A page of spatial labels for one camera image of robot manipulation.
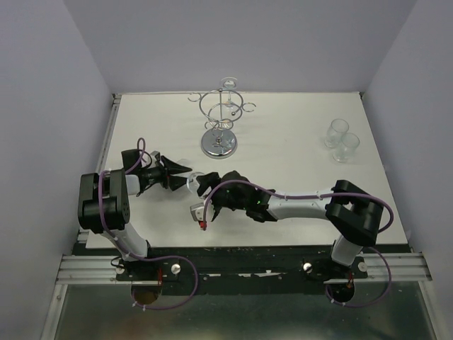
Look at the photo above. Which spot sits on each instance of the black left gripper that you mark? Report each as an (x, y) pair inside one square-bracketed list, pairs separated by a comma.
[(167, 179)]

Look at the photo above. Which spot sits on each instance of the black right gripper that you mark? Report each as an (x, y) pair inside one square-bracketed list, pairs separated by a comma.
[(211, 179)]

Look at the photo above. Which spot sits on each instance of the clear wine glass front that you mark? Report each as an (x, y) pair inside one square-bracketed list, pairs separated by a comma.
[(346, 148)]

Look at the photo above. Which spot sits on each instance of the aluminium frame extrusion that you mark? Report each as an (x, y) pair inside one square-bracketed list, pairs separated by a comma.
[(60, 290)]

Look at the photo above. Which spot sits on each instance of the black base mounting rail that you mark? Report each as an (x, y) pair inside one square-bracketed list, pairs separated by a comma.
[(223, 271)]

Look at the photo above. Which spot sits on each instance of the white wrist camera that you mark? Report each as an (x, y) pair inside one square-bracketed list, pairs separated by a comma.
[(154, 158), (201, 214)]

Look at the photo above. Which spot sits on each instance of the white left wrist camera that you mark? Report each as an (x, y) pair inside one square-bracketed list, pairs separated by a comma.
[(154, 158)]

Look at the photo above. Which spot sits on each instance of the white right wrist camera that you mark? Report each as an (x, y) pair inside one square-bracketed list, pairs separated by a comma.
[(201, 214)]

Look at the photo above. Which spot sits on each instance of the ribbed clear wine glass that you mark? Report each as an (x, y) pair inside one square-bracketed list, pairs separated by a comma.
[(336, 130)]

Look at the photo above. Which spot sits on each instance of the chrome wine glass rack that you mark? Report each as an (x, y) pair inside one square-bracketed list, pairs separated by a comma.
[(219, 140)]

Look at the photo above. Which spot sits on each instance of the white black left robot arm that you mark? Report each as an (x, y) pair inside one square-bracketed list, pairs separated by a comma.
[(104, 207)]

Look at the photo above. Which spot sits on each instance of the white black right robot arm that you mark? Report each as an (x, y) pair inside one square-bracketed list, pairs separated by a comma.
[(354, 213)]

